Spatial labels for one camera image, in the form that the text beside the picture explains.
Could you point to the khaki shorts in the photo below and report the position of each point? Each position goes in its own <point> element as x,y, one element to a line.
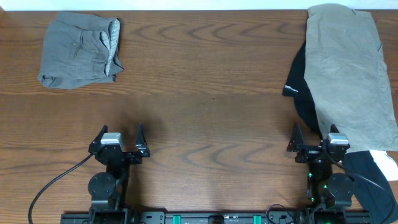
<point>347,77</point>

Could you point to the folded grey shorts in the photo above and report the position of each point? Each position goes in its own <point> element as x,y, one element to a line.
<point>80,49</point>

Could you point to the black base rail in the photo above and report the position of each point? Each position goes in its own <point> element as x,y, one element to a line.
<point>273,216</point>

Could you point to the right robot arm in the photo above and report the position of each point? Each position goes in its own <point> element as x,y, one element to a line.
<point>330,193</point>

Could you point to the dark navy garment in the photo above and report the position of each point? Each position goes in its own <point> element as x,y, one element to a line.
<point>374,200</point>

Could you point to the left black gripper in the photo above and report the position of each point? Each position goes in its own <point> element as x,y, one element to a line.
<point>143,152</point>

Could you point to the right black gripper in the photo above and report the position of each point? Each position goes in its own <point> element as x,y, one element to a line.
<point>296,145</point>

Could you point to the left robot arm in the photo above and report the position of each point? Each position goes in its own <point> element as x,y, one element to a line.
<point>108,189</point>

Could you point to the black garment with logo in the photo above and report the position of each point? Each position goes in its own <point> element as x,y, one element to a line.
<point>297,88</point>

